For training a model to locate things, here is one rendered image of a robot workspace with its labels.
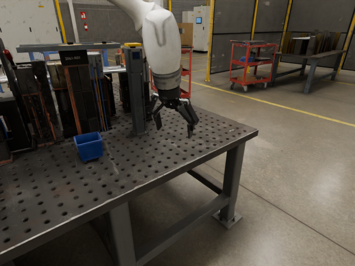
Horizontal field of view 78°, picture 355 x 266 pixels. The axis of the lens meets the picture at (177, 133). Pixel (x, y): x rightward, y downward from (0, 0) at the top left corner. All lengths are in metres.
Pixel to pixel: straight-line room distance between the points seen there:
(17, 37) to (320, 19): 9.19
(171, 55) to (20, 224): 0.67
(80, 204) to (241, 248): 1.06
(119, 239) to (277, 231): 1.08
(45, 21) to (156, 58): 8.86
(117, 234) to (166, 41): 0.74
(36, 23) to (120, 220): 8.76
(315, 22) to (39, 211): 7.72
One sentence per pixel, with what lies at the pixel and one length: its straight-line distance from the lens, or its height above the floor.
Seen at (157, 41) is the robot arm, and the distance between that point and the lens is 0.62.
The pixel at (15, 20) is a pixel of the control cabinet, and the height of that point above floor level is 1.35.
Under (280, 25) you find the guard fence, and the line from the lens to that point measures 7.98.
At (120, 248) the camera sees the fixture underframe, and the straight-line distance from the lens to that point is 1.07.
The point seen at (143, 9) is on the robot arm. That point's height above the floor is 1.28.
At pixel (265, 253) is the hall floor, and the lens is 1.59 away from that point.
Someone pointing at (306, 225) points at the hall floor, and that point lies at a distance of 1.86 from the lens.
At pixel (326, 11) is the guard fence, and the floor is 1.55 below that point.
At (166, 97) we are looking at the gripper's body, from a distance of 0.71.
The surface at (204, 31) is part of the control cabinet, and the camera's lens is 11.32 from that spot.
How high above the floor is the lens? 1.24
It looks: 26 degrees down
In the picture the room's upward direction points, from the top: straight up
